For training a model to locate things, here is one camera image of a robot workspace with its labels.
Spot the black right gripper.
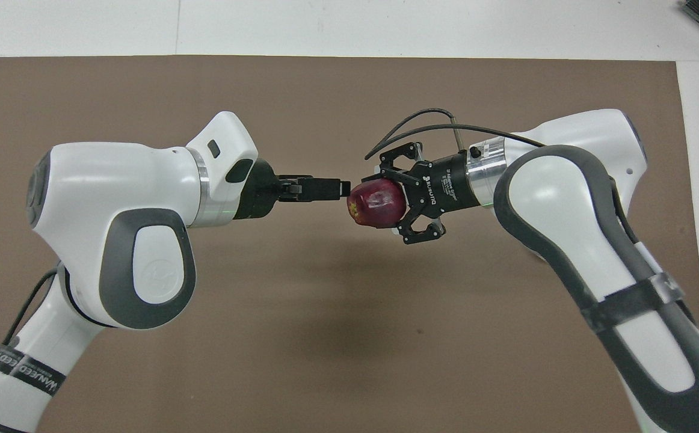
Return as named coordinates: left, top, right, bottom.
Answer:
left=380, top=143, right=481, bottom=245

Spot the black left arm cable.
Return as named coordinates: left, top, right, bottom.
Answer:
left=4, top=269, right=60, bottom=349

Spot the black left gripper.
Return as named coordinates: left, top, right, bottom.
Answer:
left=233, top=158, right=351, bottom=221

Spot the dark red apple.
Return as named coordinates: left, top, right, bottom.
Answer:
left=347, top=179, right=407, bottom=229

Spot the black velcro strap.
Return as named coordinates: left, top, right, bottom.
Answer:
left=0, top=344, right=66, bottom=396
left=581, top=274, right=685, bottom=333

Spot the brown paper table mat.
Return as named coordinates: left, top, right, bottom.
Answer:
left=0, top=55, right=699, bottom=433

